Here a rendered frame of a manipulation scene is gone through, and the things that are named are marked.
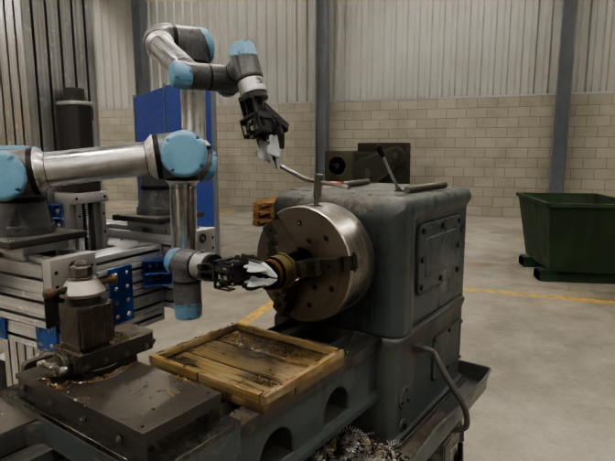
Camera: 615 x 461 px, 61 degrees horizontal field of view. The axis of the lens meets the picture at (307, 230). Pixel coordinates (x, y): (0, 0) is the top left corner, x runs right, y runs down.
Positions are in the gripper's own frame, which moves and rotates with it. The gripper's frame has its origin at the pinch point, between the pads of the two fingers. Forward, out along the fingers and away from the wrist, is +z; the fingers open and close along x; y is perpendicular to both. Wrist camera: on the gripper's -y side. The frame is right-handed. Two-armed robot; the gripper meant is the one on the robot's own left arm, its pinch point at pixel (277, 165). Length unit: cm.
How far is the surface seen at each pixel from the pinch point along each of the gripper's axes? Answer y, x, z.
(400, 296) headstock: -13.7, 18.2, 44.1
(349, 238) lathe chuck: 1.4, 16.9, 25.3
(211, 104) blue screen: -324, -324, -182
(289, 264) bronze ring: 13.3, 5.6, 27.9
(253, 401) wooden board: 40, 9, 53
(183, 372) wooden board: 40, -10, 45
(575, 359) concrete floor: -259, -3, 136
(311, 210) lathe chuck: 4.1, 9.8, 15.8
